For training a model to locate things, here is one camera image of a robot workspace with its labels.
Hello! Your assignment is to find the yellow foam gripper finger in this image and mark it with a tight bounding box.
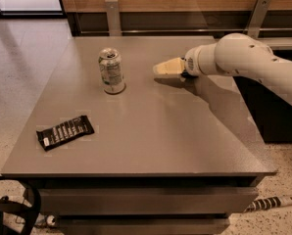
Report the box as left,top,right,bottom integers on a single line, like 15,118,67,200
153,58,185,75

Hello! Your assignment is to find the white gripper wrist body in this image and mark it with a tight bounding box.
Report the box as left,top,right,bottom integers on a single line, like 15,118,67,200
184,44,218,76

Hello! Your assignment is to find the blue rxbar wrapper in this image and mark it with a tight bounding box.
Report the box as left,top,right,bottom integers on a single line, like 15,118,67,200
181,72,196,79

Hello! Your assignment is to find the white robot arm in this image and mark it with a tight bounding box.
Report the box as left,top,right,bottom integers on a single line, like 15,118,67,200
153,33,292,106

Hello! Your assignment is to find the black rxbar wrapper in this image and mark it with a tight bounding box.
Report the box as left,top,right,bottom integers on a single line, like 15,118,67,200
36,116,95,151

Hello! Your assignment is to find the green white soda can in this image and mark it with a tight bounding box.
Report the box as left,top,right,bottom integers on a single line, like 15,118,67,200
98,48,125,94

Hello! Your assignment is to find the upper grey table drawer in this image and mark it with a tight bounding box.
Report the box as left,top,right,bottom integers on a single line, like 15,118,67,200
40,187,258,215

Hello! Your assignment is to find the grey table drawer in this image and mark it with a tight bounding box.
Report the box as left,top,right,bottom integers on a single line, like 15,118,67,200
40,187,258,215
59,218,229,235

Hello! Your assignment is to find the lower grey table drawer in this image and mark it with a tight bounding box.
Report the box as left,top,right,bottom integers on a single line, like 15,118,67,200
59,218,229,235

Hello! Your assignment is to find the right metal wall bracket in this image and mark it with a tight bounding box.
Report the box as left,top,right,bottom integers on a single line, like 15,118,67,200
244,0,271,38

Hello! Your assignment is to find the metal wall bracket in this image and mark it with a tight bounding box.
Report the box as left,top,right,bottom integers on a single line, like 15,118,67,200
244,0,271,38
105,0,122,36

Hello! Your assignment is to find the left metal wall bracket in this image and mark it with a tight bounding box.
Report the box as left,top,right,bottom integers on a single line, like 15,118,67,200
105,0,122,36

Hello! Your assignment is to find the black white striped cable sleeve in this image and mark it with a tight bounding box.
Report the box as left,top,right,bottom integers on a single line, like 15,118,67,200
243,194,292,213

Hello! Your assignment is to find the black chair frame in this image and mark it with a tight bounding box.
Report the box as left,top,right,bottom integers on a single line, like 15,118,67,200
0,181,41,235

